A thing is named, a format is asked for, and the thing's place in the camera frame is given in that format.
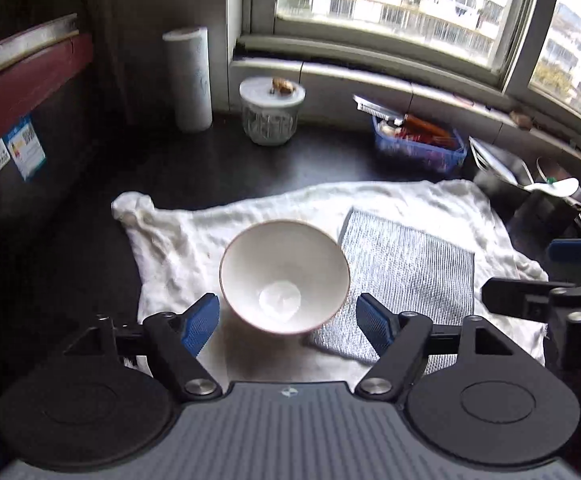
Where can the steel utensil holder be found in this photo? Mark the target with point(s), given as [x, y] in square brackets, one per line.
[545, 215]

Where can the dark red-topped cabinet appliance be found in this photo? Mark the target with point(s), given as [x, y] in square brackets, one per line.
[30, 85]

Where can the white paper towel roll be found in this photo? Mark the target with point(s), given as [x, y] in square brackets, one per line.
[190, 80]

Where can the garlic bulb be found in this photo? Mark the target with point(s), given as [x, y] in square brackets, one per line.
[386, 128]

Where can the brown ginger piece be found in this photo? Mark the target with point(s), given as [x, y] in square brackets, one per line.
[281, 86]

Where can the silver mesh scrubbing cloth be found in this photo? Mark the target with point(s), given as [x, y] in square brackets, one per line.
[410, 270]

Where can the blue and white sticker label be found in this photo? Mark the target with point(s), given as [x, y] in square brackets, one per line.
[20, 147]

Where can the white rice paddle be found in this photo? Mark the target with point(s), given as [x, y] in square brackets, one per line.
[557, 186]

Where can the glass jar with lid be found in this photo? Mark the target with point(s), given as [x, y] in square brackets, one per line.
[270, 120]

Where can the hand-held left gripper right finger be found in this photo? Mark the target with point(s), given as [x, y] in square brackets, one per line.
[375, 325]

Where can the white bowl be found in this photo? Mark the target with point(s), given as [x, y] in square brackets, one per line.
[280, 265]

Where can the blue plastic basket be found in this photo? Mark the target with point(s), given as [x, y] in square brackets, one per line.
[420, 157]

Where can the dried red chillies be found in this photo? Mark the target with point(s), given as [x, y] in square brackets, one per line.
[428, 137]

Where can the window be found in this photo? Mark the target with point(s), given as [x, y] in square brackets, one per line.
[395, 0]

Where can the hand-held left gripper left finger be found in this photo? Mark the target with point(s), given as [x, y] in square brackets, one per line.
[200, 322]

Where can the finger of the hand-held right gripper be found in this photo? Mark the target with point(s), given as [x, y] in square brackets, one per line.
[515, 296]
[577, 250]

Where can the brown lump on sill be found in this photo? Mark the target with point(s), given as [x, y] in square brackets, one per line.
[522, 121]

